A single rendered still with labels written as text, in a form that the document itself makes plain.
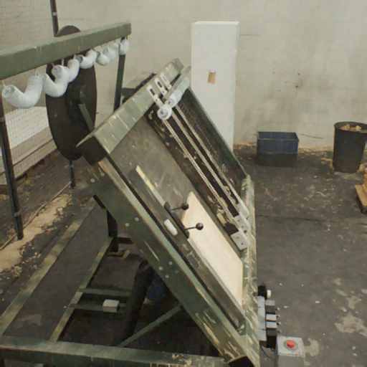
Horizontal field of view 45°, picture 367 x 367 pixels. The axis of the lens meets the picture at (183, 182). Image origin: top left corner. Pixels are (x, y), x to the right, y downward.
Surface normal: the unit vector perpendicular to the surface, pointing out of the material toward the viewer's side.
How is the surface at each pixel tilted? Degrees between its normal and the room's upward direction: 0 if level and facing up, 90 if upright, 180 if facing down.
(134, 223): 90
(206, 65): 90
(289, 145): 90
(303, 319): 0
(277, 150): 90
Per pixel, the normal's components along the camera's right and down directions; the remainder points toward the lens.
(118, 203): -0.13, 0.40
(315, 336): 0.00, -0.92
